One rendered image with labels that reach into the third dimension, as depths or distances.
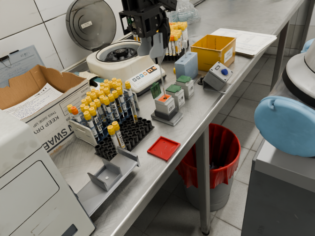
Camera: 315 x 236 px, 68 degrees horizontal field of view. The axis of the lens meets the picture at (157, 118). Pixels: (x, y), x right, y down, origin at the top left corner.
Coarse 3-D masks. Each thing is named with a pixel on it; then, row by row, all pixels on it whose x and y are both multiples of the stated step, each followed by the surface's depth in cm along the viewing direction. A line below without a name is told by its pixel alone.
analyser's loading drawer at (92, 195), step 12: (120, 156) 60; (132, 156) 58; (108, 168) 57; (120, 168) 57; (132, 168) 57; (96, 180) 53; (108, 180) 55; (120, 180) 54; (84, 192) 53; (96, 192) 53; (108, 192) 52; (84, 204) 51; (96, 204) 50
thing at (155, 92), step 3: (153, 84) 70; (156, 84) 71; (153, 87) 70; (156, 87) 71; (159, 87) 73; (153, 90) 71; (156, 90) 72; (159, 90) 73; (153, 93) 71; (156, 93) 72; (159, 93) 73; (153, 96) 71; (156, 96) 72
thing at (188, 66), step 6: (192, 54) 87; (180, 60) 84; (186, 60) 84; (192, 60) 86; (180, 66) 83; (186, 66) 83; (192, 66) 87; (180, 72) 85; (186, 72) 84; (192, 72) 88; (192, 78) 90; (198, 78) 91; (174, 84) 90
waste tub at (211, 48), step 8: (200, 40) 97; (208, 40) 101; (216, 40) 99; (224, 40) 97; (232, 40) 91; (192, 48) 93; (200, 48) 90; (208, 48) 103; (216, 48) 101; (224, 48) 87; (232, 48) 93; (200, 56) 93; (208, 56) 91; (216, 56) 88; (224, 56) 90; (232, 56) 96; (200, 64) 95; (208, 64) 93; (224, 64) 92
